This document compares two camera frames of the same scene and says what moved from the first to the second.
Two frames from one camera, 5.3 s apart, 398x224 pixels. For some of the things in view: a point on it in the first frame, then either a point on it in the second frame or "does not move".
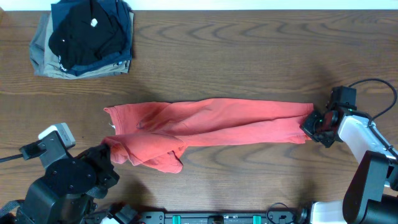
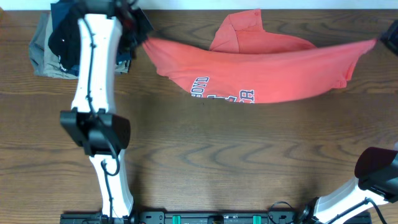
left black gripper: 101,160 to 140,30
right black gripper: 315,127 to 389,37
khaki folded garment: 52,68 does not move
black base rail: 201,217 does not move
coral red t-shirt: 157,135 to 248,64
